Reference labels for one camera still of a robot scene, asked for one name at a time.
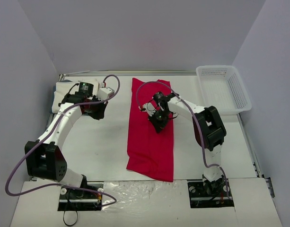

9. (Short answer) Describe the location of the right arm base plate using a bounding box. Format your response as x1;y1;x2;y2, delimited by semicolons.
187;180;234;209

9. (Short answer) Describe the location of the folded white t-shirt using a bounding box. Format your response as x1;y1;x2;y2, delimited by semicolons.
51;79;100;113

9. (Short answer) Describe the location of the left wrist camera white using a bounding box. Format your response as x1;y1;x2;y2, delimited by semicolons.
97;87;114;100

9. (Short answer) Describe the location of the red t-shirt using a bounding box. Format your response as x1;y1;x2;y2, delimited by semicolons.
126;78;174;182

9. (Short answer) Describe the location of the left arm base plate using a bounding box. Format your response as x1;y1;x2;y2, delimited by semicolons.
58;183;104;211

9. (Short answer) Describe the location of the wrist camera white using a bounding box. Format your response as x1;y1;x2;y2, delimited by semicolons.
97;87;114;100
147;108;158;116

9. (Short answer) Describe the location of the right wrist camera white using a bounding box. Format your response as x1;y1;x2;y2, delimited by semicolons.
147;108;158;116

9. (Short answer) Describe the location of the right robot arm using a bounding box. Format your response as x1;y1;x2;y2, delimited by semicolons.
141;92;227;195

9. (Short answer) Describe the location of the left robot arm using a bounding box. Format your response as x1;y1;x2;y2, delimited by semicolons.
25;82;114;198

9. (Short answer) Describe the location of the thin black cable loop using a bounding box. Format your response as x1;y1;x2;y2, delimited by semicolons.
62;209;79;227

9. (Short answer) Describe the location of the white plastic basket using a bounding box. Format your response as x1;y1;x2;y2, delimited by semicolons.
196;65;252;115

